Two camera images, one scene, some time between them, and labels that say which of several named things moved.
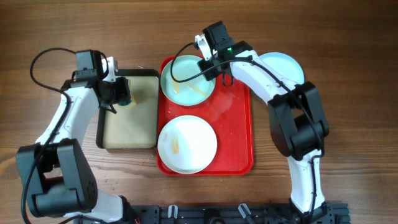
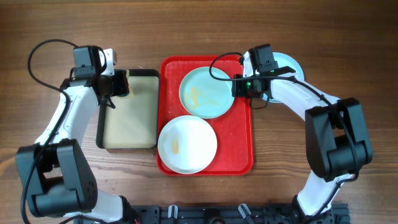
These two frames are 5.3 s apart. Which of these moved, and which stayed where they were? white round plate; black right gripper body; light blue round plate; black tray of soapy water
Moved: black right gripper body; light blue round plate
Stayed: white round plate; black tray of soapy water
